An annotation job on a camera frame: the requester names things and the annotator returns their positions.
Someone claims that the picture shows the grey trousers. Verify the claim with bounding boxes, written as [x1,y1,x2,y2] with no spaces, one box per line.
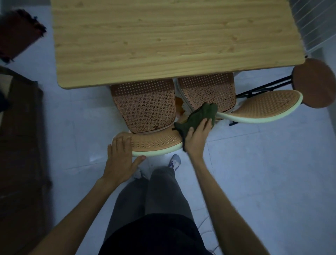
[103,168,203,246]

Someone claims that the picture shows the white right shoe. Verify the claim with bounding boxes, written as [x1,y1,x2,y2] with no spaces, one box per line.
[168,154,182,171]

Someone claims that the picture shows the orange woven chair white frame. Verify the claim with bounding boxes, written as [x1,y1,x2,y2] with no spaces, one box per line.
[176,73,304,124]
[110,78,185,158]

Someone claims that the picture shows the dark red fringed mat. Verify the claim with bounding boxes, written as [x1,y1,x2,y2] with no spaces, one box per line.
[0,9,47,64]

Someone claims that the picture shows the person's left hand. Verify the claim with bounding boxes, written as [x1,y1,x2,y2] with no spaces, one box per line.
[102,136,146,186]

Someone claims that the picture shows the black shirt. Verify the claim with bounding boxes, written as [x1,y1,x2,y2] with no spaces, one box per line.
[98,214,213,255]

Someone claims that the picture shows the orange white plastic bag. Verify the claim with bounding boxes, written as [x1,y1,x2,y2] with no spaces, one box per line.
[175,96,190,118]

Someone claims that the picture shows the person's left forearm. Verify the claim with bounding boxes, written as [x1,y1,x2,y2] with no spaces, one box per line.
[28,177,122,255]

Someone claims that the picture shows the white wire rack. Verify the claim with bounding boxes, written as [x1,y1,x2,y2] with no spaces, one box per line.
[289,0,336,57]

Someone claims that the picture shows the person's right forearm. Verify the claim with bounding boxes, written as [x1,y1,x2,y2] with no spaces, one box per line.
[187,152,269,255]

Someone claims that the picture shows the round brown stool black legs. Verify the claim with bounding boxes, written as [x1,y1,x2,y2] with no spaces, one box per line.
[230,58,336,127]

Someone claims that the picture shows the dark wooden cabinet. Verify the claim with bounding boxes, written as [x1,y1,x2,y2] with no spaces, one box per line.
[0,66,53,255]

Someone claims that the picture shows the white left shoe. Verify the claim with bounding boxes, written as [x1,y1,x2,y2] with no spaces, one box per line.
[133,169,149,181]

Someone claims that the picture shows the dark green cloth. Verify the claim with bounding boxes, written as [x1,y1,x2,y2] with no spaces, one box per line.
[174,102,218,152]

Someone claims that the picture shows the person's right hand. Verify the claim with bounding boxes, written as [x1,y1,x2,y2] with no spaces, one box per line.
[184,118,213,158]

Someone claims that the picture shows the white shoe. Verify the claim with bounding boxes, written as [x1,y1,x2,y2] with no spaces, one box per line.
[168,154,182,171]
[133,169,149,181]

